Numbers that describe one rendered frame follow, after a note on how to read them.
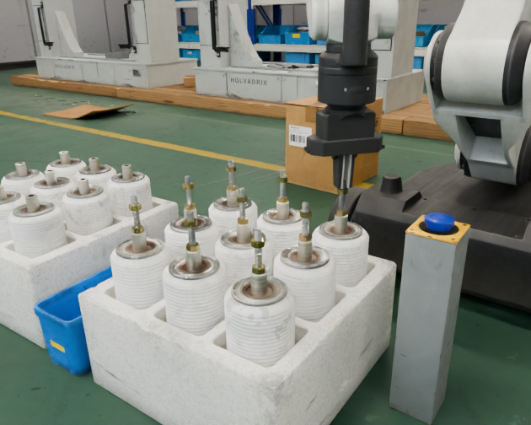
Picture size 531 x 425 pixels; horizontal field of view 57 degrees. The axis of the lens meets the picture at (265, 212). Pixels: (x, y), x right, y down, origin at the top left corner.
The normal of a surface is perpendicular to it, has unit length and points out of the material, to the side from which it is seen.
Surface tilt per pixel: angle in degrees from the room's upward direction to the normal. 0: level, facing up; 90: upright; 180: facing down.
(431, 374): 90
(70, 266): 90
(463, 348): 0
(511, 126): 130
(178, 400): 90
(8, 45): 90
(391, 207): 45
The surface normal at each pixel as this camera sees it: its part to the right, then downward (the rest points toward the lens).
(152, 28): 0.79, 0.22
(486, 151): -0.54, -0.20
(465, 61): -0.61, 0.24
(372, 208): -0.45, -0.43
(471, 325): -0.02, -0.93
